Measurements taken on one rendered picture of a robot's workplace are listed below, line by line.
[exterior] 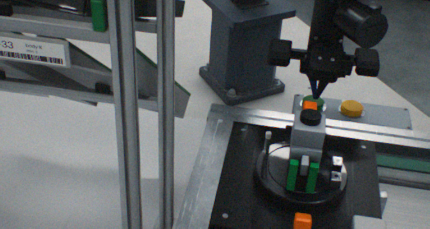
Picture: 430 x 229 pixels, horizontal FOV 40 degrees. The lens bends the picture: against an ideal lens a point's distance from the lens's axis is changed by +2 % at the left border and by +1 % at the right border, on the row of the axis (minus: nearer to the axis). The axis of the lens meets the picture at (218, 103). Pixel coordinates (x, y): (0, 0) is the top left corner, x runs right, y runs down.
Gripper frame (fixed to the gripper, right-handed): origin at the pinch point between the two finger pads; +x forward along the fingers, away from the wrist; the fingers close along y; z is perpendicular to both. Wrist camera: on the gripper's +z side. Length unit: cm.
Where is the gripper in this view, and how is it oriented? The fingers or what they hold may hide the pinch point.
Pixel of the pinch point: (318, 82)
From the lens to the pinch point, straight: 104.6
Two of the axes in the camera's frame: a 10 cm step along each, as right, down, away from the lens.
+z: -1.6, 5.6, -8.1
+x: -0.4, 8.2, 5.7
